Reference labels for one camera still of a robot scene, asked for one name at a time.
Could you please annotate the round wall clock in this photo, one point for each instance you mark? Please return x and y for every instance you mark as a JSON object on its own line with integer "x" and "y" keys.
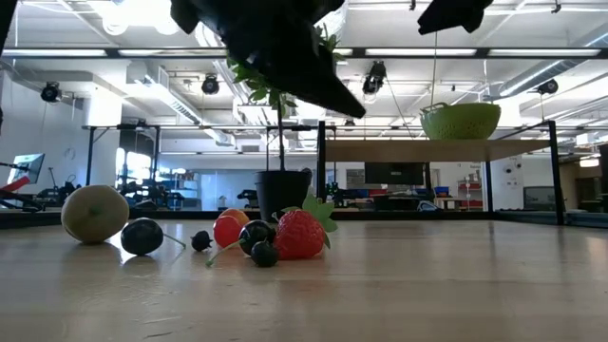
{"x": 70, "y": 154}

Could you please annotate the dark cherry green stem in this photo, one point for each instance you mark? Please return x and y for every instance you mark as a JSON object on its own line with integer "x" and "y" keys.
{"x": 259, "y": 233}
{"x": 141, "y": 236}

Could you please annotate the red cherry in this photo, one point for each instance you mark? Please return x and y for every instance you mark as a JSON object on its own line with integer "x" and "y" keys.
{"x": 226, "y": 231}

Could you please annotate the red storage shelf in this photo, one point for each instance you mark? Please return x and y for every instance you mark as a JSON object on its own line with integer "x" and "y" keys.
{"x": 470, "y": 190}

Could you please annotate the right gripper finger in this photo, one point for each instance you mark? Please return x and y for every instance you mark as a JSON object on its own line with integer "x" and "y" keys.
{"x": 439, "y": 19}
{"x": 470, "y": 12}

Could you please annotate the red bar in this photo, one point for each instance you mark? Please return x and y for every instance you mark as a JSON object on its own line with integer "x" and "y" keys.
{"x": 14, "y": 185}

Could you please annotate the large strawberry green leaves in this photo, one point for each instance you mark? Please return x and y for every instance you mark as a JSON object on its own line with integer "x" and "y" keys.
{"x": 299, "y": 235}

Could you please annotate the bright wall lamp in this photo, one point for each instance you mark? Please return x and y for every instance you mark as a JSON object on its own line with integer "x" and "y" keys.
{"x": 589, "y": 162}

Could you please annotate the dark computer monitor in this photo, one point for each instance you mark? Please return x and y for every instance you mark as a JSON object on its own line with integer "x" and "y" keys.
{"x": 539, "y": 197}

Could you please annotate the black background robot arm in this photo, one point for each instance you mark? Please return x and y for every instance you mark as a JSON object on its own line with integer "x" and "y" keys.
{"x": 338, "y": 195}

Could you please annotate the blue storage bin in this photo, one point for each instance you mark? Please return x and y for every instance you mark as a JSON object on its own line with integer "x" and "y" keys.
{"x": 358, "y": 193}

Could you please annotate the black ceiling spotlight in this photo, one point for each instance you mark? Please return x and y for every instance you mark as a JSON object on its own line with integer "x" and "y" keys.
{"x": 548, "y": 86}
{"x": 375, "y": 76}
{"x": 210, "y": 84}
{"x": 50, "y": 91}

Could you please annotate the green plastic colander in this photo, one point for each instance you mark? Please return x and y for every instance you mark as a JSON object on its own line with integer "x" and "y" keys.
{"x": 461, "y": 122}

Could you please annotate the yellow orange peach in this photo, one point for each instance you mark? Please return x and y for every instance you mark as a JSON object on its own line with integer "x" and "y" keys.
{"x": 237, "y": 214}

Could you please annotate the wooden shelf black metal legs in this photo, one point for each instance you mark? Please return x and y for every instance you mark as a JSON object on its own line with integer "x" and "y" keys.
{"x": 427, "y": 149}

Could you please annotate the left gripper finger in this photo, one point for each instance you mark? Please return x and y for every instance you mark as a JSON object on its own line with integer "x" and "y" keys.
{"x": 285, "y": 81}
{"x": 323, "y": 76}

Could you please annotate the black television screen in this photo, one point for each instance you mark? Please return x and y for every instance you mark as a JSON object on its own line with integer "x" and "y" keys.
{"x": 394, "y": 173}

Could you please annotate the potted green plant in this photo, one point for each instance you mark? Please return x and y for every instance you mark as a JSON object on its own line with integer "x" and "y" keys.
{"x": 280, "y": 195}

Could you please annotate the brown green kiwi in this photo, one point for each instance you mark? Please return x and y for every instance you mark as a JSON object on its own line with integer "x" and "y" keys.
{"x": 95, "y": 214}

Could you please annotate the tilted computer monitor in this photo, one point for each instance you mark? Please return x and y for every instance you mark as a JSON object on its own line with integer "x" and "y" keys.
{"x": 28, "y": 167}

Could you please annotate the small dark blueberry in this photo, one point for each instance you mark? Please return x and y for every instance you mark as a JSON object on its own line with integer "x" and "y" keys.
{"x": 201, "y": 241}
{"x": 264, "y": 254}

